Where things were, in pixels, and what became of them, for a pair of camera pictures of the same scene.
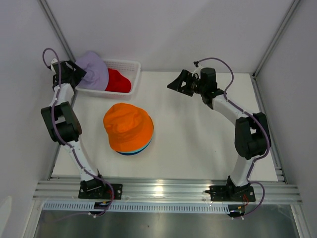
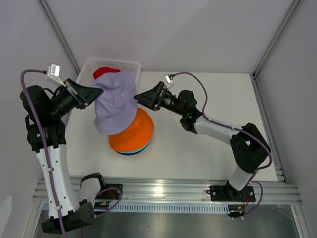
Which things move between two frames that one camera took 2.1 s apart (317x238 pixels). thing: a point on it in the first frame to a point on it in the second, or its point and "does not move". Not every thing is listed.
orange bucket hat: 129,127 does not move
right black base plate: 228,193 does not move
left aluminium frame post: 53,20 does not move
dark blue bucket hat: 134,153 does not move
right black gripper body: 198,88 to 170,102
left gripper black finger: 77,75 to 84,95
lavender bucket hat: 97,75 to 116,107
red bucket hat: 118,83 to 102,70
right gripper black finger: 184,83 to 152,98
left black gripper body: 69,76 to 63,103
